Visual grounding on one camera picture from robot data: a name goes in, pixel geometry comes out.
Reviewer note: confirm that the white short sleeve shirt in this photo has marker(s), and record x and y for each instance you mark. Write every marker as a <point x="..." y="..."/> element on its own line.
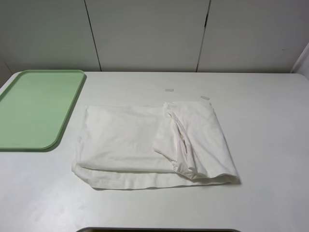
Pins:
<point x="141" y="147"/>

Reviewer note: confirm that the light green plastic tray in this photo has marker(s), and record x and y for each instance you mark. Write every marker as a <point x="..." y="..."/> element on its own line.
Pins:
<point x="35" y="108"/>

